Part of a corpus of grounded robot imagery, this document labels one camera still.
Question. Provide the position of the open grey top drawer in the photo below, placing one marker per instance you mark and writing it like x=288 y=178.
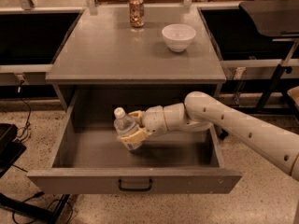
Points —
x=88 y=158

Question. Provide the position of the left side black table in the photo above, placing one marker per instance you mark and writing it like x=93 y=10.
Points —
x=30 y=42

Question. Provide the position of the black chair at right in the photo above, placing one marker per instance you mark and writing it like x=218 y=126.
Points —
x=278 y=21

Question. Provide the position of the black drawer handle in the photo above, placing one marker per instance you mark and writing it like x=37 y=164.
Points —
x=134 y=185

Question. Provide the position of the white ceramic bowl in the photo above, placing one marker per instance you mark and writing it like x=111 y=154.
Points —
x=178 y=37

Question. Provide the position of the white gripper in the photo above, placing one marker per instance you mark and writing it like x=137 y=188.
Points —
x=154 y=119

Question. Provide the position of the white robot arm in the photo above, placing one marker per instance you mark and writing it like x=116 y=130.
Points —
x=198 y=112

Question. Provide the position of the black table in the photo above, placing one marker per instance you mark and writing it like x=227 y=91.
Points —
x=30 y=42
x=240 y=49

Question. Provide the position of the grey cabinet with counter top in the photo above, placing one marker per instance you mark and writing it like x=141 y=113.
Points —
x=106 y=49

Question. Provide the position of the right side black table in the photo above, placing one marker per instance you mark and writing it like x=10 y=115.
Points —
x=240 y=49

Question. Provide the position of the orange patterned drink can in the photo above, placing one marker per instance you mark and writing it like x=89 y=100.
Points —
x=136 y=10

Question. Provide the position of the clear plastic water bottle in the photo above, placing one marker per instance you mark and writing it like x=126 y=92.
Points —
x=125 y=125

